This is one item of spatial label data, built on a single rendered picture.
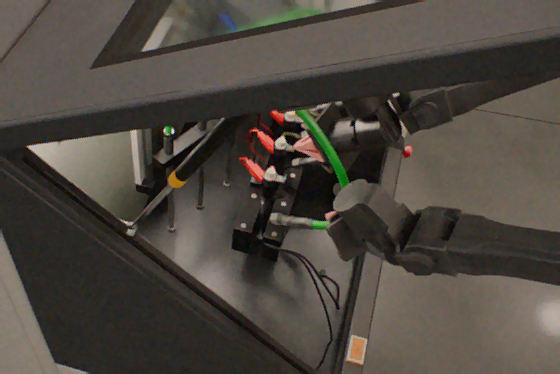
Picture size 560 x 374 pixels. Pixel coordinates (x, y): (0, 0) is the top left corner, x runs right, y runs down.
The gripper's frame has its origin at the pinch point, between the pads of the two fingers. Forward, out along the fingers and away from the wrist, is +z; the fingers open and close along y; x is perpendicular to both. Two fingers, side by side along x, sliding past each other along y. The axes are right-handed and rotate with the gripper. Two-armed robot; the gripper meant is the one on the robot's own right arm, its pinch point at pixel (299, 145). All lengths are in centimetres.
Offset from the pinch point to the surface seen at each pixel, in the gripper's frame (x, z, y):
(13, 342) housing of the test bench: 44, 50, -5
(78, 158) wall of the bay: 25.9, 16.6, 20.5
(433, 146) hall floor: -139, 75, -93
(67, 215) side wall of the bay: 40.1, 1.0, 19.6
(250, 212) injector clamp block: 1.3, 21.5, -12.3
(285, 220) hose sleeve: 10.0, 2.6, -8.4
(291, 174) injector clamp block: -12.1, 19.7, -13.5
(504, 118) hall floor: -176, 59, -108
